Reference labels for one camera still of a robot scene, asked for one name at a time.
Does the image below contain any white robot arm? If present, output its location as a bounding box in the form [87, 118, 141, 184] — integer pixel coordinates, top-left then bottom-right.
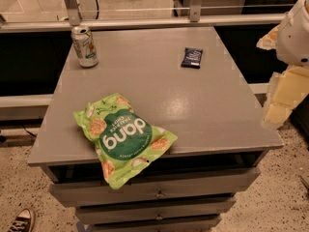
[256, 0, 309, 130]

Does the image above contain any green rice chip bag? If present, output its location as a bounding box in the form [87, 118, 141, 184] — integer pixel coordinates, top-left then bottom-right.
[73, 94, 178, 189]

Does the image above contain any dark blue snack bar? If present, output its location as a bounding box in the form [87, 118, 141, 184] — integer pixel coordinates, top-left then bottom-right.
[182, 47, 203, 69]

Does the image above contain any grey drawer cabinet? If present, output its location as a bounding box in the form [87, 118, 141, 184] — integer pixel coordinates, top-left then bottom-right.
[28, 27, 282, 232]

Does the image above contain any silver soda can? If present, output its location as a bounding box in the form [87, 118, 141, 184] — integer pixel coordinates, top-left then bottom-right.
[71, 26, 98, 68]

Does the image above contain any grey metal railing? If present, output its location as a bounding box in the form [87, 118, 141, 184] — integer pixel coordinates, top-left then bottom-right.
[0, 0, 297, 33]

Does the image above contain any black white sneaker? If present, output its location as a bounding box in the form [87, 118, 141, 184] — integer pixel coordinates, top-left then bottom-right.
[7, 208, 36, 232]

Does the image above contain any black floor cable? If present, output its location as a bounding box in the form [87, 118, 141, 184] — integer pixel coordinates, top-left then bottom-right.
[20, 124, 38, 138]

